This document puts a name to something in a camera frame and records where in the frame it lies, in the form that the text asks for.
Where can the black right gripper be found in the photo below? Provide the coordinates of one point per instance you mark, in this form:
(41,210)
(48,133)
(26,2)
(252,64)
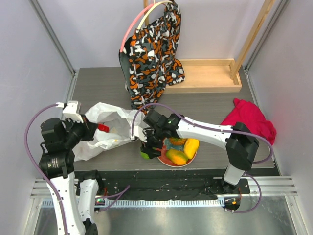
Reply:
(151,143)

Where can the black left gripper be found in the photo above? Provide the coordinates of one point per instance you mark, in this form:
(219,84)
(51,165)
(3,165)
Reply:
(88,127)

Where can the red fake pepper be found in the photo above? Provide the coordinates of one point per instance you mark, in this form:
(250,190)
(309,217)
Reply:
(103,128)

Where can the green yellow fake papaya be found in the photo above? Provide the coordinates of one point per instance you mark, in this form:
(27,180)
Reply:
(177,157)

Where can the translucent white plastic bag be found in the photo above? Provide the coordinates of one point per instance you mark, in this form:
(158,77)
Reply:
(114,129)

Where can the yellow fake mango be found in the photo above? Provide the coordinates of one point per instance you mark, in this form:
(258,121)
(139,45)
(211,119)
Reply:
(191,147)

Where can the green bumpy fake fruit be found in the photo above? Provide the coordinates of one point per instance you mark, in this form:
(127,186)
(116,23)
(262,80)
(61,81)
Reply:
(146,152)

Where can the fake pineapple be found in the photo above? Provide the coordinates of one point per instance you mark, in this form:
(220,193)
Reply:
(177,143)

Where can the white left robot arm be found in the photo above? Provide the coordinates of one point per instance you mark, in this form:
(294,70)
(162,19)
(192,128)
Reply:
(73,202)

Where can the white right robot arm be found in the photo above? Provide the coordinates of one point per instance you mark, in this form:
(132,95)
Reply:
(240,146)

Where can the red and teal plate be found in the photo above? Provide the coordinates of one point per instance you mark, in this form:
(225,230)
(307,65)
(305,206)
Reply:
(163,158)

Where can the camouflage patterned garment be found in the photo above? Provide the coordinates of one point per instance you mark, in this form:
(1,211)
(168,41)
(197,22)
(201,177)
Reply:
(148,58)

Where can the wooden clothes rack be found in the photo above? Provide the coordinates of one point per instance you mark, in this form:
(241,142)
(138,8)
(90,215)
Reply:
(219,75)

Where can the red cloth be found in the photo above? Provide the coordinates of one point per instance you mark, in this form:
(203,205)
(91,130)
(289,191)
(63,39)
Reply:
(250,114)

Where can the pink and cream hanger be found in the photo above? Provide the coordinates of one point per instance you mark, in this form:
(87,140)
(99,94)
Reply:
(142,17)

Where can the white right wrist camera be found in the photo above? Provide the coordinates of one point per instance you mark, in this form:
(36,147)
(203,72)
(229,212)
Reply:
(138,133)

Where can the white slotted cable duct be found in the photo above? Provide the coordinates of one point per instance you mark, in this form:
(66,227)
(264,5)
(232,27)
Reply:
(48,203)

